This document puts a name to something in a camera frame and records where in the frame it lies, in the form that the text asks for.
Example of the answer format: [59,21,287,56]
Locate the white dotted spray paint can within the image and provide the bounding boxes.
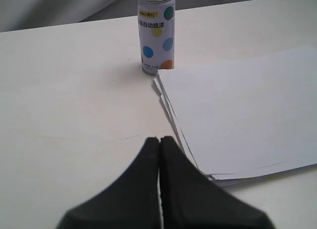
[137,0,176,75]

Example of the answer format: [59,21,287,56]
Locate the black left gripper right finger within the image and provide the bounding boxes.
[159,137,273,229]

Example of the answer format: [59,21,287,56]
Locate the white paper stack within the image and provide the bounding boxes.
[154,46,317,186]

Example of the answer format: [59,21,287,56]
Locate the grey backdrop cloth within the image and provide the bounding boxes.
[0,0,247,32]

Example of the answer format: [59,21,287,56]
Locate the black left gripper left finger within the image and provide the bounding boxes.
[57,137,160,229]

